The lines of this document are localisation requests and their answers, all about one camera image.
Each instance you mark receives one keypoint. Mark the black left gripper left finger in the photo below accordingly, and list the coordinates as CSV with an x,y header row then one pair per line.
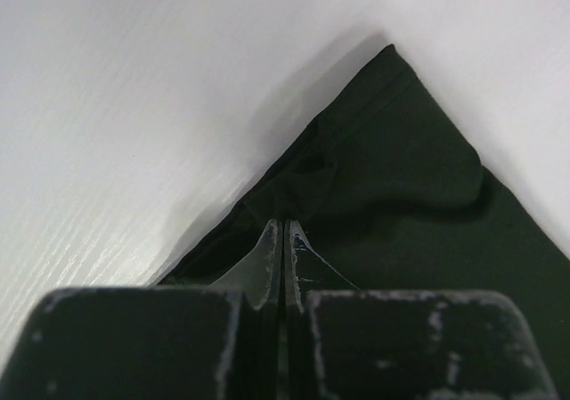
x,y
258,274

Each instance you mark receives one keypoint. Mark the black t-shirt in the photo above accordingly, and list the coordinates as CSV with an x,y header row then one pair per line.
x,y
393,196

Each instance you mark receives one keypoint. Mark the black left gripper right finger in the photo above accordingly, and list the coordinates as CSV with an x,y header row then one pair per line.
x,y
305,270

